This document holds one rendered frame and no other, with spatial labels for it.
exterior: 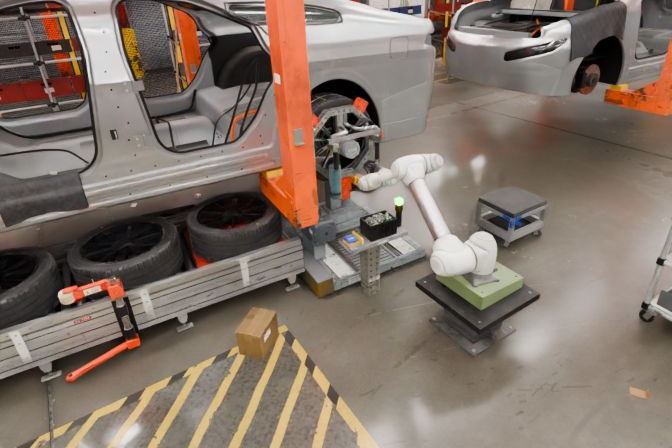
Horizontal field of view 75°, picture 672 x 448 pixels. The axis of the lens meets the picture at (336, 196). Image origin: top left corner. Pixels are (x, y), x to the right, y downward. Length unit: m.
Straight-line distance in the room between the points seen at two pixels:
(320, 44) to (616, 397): 2.67
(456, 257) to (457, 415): 0.78
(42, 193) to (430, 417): 2.45
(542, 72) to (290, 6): 3.21
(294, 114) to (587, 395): 2.15
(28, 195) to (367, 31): 2.38
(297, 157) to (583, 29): 3.41
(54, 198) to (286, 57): 1.57
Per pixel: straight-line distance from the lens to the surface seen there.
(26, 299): 3.03
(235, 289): 3.01
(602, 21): 5.33
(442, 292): 2.69
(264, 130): 3.13
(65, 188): 3.03
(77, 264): 3.06
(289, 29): 2.49
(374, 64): 3.40
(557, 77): 5.14
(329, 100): 3.25
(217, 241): 3.00
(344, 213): 3.61
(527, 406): 2.63
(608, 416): 2.74
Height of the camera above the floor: 1.98
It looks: 27 degrees down
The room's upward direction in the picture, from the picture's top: 3 degrees counter-clockwise
